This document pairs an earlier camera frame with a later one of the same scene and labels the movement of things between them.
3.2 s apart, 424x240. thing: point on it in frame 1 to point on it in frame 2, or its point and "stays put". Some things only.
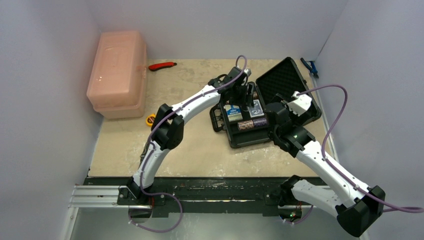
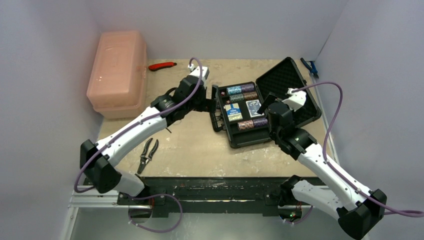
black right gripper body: (271, 112) stays put
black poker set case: (243, 122) stays put
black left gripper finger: (250, 95) to (214, 104)
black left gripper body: (239, 97) to (201, 103)
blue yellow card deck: (233, 112) stays put
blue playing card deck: (257, 111) stays put
